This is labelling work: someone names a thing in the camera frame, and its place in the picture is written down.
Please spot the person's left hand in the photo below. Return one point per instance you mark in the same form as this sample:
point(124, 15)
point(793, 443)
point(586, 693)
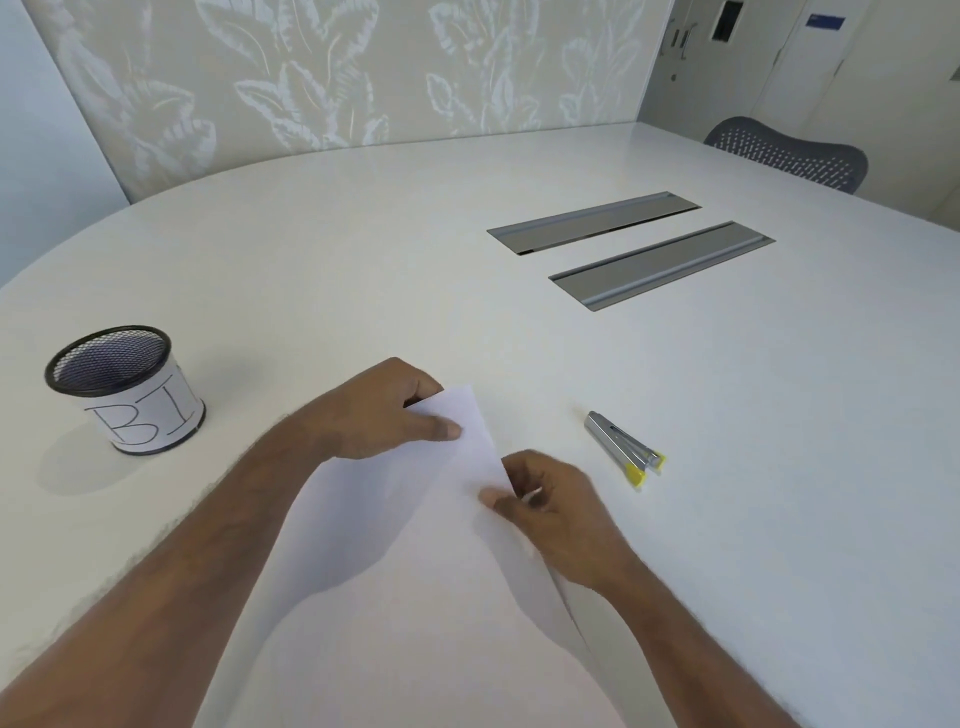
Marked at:
point(371, 416)

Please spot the person's right hand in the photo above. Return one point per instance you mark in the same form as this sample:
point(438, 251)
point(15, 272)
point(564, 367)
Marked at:
point(564, 525)

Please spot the person's left thumb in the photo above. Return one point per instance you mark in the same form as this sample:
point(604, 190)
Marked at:
point(431, 429)

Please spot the person's right thumb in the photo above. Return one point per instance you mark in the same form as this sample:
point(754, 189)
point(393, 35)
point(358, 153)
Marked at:
point(502, 501)

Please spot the white paper sheet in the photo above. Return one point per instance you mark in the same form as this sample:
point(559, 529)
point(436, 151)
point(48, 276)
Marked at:
point(420, 600)

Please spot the person's right forearm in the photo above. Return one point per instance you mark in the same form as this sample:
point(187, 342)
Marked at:
point(697, 652)

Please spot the person's left forearm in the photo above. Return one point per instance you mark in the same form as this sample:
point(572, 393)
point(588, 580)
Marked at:
point(157, 585)

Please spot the silver stapler with yellow tip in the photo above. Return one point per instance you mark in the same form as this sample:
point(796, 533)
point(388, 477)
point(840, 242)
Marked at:
point(624, 447)

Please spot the white paper label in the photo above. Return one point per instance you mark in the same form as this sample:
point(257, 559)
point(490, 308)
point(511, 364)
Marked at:
point(146, 416)

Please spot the black mesh pen holder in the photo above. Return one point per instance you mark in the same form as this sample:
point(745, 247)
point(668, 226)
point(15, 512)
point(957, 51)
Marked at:
point(124, 390)

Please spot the grey mesh office chair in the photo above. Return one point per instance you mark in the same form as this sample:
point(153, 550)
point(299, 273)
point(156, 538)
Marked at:
point(787, 154)

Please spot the white door with window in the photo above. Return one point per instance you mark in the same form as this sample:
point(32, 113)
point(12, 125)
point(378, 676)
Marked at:
point(709, 60)

